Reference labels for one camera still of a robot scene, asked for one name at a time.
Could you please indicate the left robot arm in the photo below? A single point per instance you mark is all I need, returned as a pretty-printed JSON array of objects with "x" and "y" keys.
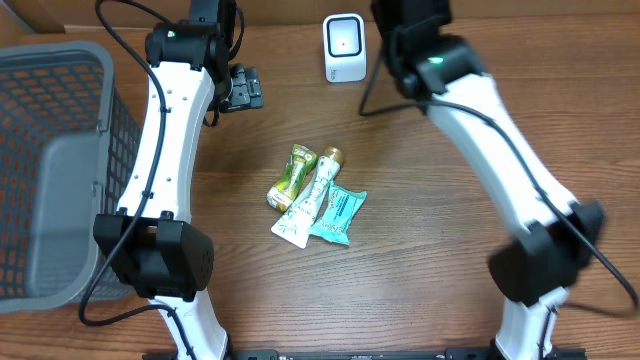
[{"x": 150, "y": 242}]

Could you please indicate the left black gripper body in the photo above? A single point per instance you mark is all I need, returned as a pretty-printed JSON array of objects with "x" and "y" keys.
[{"x": 245, "y": 89}]

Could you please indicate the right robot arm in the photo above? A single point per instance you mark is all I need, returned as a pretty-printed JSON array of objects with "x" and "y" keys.
[{"x": 552, "y": 235}]

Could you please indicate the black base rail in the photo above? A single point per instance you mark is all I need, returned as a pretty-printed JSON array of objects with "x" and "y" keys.
[{"x": 455, "y": 353}]

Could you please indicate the grey plastic shopping basket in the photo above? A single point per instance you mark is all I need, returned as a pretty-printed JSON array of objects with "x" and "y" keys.
[{"x": 68, "y": 145}]

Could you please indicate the teal wet wipes pack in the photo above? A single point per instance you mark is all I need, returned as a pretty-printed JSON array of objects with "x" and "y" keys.
[{"x": 342, "y": 207}]

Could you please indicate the white tube with gold cap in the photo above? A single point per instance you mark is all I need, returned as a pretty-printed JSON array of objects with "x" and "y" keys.
[{"x": 295, "y": 223}]

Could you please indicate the white barcode scanner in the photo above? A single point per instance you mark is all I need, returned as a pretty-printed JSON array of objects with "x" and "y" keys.
[{"x": 344, "y": 45}]

